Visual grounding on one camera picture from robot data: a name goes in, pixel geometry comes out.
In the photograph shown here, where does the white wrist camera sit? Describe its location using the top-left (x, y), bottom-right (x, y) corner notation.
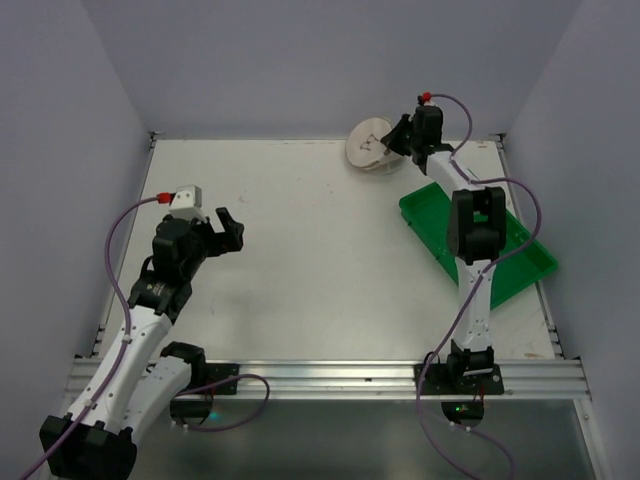
top-left (169, 185), bottom-right (205, 221)
top-left (416, 92), bottom-right (442, 114)

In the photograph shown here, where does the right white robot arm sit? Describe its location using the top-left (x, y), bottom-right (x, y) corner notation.
top-left (381, 101), bottom-right (506, 394)

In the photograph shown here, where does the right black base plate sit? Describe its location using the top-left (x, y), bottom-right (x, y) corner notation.
top-left (419, 363), bottom-right (505, 396)

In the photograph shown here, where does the aluminium mounting rail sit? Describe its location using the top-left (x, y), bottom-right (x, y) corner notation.
top-left (64, 355), bottom-right (592, 402)

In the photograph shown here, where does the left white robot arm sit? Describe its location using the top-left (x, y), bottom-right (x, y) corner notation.
top-left (39, 207), bottom-right (244, 479)

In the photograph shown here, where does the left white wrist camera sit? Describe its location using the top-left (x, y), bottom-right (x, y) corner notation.
top-left (169, 185), bottom-right (205, 221)

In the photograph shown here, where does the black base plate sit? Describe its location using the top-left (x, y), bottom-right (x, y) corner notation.
top-left (419, 363), bottom-right (505, 396)
top-left (174, 362), bottom-right (240, 399)

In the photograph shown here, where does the green plastic tray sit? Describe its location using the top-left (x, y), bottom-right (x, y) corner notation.
top-left (398, 181), bottom-right (559, 311)

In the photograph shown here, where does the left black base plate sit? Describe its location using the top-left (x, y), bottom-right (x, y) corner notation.
top-left (174, 362), bottom-right (240, 399)

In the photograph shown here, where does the white mesh laundry bag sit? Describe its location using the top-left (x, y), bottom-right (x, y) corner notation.
top-left (345, 117), bottom-right (404, 175)

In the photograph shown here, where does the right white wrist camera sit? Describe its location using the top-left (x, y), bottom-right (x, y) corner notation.
top-left (416, 92), bottom-right (442, 114)

